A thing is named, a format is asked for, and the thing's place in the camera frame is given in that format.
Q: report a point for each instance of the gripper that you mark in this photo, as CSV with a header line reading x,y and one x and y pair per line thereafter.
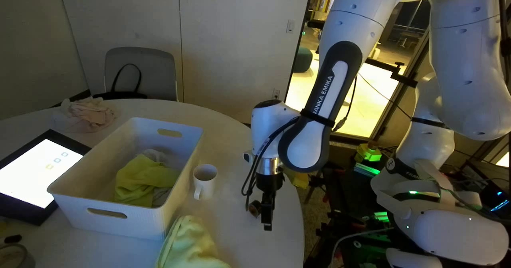
x,y
269,182

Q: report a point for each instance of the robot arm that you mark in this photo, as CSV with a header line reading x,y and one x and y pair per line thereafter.
x,y
459,60

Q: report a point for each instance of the white mug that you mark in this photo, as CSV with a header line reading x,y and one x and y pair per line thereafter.
x,y
204,184

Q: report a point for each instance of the white plastic basket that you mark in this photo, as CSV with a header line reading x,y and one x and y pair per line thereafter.
x,y
119,220

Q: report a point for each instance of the yellow object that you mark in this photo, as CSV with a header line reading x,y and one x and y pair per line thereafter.
x,y
298,179

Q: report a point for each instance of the small brown round object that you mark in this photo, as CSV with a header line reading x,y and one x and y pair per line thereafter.
x,y
254,209

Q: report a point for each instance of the pale yellow towel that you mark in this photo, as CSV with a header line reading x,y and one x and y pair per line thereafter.
x,y
187,244

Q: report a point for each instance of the green clamp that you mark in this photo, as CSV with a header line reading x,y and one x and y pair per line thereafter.
x,y
368,153

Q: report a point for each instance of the grey towel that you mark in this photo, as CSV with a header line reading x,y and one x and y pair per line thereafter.
x,y
159,155

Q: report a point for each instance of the green pouf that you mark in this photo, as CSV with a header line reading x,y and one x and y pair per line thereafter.
x,y
303,60

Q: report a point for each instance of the yellow-green towel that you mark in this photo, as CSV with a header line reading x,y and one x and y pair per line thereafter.
x,y
137,178

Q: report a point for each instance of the grey chair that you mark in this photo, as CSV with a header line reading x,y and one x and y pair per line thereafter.
x,y
155,68

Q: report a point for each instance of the black bag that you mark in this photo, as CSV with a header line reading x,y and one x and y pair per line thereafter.
x,y
119,95

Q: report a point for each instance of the pink beige towel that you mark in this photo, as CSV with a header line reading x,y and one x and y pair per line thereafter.
x,y
90,112

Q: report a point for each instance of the black framed lit screen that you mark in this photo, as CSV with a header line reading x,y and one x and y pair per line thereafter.
x,y
28,172

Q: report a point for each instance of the small black object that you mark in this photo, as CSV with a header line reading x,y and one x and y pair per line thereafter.
x,y
12,239

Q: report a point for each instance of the wall socket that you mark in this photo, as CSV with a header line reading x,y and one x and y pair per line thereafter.
x,y
276,93

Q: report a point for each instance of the wall switch plate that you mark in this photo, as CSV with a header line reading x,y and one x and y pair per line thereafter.
x,y
290,26

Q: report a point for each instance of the camera on mount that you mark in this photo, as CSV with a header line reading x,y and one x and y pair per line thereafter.
x,y
399,74

